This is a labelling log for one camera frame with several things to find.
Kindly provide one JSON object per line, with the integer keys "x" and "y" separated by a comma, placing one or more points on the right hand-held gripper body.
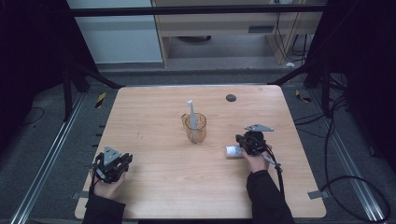
{"x": 257, "y": 140}

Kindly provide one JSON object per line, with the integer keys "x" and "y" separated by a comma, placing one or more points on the grey tape piece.
{"x": 79, "y": 195}
{"x": 318, "y": 194}

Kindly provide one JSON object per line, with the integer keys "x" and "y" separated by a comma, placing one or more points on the clear amber cup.
{"x": 196, "y": 132}

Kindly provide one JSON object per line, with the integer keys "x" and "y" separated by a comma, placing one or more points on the white blue toothpaste tube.
{"x": 233, "y": 151}

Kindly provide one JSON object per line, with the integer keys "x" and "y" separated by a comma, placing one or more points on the small white floor object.
{"x": 290, "y": 64}

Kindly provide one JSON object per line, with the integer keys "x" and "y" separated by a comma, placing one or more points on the white electric toothbrush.
{"x": 193, "y": 116}

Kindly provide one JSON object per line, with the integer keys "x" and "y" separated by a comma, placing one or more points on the person's left hand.
{"x": 109, "y": 188}

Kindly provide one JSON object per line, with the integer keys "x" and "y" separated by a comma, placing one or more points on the person's right hand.
{"x": 257, "y": 161}

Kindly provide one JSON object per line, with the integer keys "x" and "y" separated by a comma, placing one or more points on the black curtain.
{"x": 367, "y": 62}
{"x": 31, "y": 62}

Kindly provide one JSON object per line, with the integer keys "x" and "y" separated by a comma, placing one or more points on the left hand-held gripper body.
{"x": 110, "y": 165}

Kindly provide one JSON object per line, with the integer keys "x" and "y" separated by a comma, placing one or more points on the yellow black floor tape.
{"x": 302, "y": 97}
{"x": 100, "y": 100}

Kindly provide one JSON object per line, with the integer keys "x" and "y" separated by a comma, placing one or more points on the black metal stand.
{"x": 326, "y": 90}
{"x": 67, "y": 93}

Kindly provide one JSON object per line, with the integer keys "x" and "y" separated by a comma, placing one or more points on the white cabinet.
{"x": 118, "y": 40}

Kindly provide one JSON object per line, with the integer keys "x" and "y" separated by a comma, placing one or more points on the dark round table grommet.
{"x": 231, "y": 98}

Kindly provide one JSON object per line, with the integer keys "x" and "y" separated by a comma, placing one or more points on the aluminium floor rail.
{"x": 348, "y": 158}
{"x": 46, "y": 158}

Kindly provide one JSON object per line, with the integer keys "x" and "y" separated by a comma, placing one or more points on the black horizontal bar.
{"x": 186, "y": 11}

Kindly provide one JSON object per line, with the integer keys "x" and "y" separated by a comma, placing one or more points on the light wooden desk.
{"x": 218, "y": 26}

